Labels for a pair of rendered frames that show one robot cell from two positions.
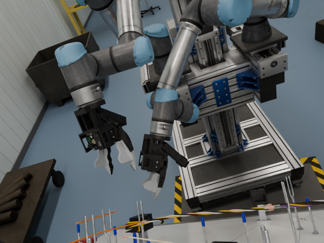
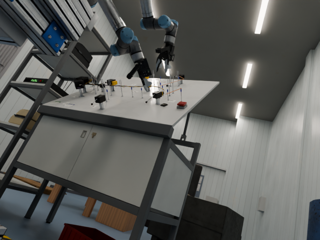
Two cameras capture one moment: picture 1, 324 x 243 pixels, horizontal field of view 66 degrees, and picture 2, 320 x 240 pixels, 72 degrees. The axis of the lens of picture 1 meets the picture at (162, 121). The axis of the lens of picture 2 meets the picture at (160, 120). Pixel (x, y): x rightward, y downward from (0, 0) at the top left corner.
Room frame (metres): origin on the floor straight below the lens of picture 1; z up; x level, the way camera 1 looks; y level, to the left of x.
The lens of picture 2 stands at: (1.81, 0.54, 0.43)
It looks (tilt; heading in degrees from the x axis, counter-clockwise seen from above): 21 degrees up; 192
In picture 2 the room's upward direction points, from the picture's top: 20 degrees clockwise
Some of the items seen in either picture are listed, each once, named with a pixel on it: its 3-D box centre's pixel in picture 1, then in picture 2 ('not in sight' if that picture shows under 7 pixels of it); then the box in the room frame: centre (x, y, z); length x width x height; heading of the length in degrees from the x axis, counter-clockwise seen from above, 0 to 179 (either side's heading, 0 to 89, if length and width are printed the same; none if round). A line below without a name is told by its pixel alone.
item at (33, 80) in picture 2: not in sight; (48, 90); (0.04, -0.97, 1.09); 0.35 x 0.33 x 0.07; 72
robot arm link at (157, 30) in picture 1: (156, 38); not in sight; (1.27, -0.14, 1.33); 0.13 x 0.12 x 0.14; 76
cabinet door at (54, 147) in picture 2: not in sight; (54, 143); (0.34, -0.44, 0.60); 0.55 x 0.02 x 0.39; 72
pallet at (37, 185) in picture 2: not in sight; (35, 185); (-2.52, -2.29, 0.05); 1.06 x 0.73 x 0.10; 83
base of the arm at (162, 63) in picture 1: (165, 59); not in sight; (1.27, -0.14, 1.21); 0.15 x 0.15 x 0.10
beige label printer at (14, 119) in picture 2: not in sight; (34, 122); (0.05, -0.92, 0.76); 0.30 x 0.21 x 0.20; 166
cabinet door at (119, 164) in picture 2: not in sight; (113, 160); (0.51, 0.08, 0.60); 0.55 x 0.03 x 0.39; 72
